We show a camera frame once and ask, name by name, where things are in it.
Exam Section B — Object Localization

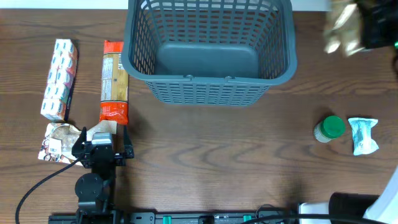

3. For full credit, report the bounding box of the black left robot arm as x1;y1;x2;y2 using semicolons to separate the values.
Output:
72;126;134;223

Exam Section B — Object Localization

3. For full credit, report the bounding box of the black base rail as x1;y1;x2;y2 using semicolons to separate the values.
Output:
48;210;280;224

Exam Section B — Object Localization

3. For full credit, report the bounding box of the green lid jar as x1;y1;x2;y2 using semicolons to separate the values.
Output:
313;115;346;143

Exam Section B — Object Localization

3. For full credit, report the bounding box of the teal wipes packet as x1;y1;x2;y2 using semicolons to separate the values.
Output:
348;118;379;156

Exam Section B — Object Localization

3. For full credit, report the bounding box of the gold coffee bag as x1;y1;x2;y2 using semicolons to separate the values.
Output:
323;0;364;57

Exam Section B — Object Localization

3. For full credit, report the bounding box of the red spaghetti packet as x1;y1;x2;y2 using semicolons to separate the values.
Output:
99;40;129;125

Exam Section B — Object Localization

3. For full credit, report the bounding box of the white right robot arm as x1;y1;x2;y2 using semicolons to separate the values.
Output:
298;0;397;223

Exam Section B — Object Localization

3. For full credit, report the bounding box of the tissue pack multipack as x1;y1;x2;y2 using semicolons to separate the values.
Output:
40;39;78;123

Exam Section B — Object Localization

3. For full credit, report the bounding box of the crumpled snack bag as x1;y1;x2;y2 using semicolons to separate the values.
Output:
38;120;117;164

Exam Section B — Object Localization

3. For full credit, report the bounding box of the grey plastic basket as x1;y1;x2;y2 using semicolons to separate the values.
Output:
121;0;297;106

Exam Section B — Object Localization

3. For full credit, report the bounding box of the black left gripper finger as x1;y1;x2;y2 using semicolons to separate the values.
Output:
123;126;133;152
74;127;87;149

